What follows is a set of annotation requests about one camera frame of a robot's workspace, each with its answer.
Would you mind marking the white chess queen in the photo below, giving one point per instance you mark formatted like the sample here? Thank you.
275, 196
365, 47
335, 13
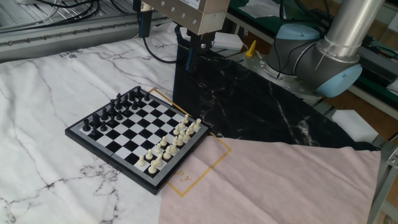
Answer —
173, 147

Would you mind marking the grey aluminium table rail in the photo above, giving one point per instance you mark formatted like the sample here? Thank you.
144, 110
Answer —
62, 37

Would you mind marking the marble pink black cloth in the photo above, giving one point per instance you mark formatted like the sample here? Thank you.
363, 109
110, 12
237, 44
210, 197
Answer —
264, 180

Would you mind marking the white foam block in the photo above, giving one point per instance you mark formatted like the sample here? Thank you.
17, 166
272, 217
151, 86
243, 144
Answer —
354, 126

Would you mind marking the black chess rook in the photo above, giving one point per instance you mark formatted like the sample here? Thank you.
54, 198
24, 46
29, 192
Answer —
86, 125
138, 92

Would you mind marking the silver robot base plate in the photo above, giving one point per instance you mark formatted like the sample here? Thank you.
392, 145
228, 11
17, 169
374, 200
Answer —
253, 63

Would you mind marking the tan Schunk gripper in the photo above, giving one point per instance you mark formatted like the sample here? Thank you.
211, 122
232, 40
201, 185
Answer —
186, 12

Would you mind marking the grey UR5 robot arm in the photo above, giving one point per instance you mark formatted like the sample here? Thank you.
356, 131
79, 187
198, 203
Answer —
311, 59

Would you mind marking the white paper sheet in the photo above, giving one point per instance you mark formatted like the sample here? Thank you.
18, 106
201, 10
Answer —
258, 7

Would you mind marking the white zip tie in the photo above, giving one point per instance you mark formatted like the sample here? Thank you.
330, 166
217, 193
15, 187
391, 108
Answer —
320, 60

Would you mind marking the aluminium frame leg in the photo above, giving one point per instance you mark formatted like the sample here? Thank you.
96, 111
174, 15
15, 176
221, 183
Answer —
381, 186

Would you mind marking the black chess queen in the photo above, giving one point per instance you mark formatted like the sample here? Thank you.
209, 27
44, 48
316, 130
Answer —
112, 108

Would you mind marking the yellow plastic tool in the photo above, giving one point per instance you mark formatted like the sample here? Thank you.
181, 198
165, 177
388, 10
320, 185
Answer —
251, 49

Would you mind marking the black chess king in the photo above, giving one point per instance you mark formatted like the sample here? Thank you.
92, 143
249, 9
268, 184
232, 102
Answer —
118, 102

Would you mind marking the white chess bishop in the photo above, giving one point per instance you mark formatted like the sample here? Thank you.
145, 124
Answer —
186, 135
167, 154

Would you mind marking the black chess bishop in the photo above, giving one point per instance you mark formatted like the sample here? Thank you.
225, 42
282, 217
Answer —
125, 100
104, 114

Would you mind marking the white chess pawn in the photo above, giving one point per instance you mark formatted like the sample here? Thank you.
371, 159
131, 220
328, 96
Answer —
163, 142
186, 119
158, 148
149, 155
141, 161
182, 124
176, 130

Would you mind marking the white power strip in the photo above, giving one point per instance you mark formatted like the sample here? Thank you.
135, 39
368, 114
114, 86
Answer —
227, 42

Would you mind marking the black chess pawn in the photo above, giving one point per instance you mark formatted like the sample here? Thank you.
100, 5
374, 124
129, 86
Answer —
93, 131
127, 111
146, 97
134, 106
119, 116
103, 126
111, 121
140, 101

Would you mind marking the black chess knight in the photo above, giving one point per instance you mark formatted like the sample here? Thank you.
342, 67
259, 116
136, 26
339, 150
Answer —
95, 119
132, 96

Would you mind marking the black white folding chessboard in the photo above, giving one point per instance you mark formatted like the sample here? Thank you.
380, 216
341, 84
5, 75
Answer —
136, 130

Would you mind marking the white chess king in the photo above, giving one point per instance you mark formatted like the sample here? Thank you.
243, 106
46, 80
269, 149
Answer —
180, 140

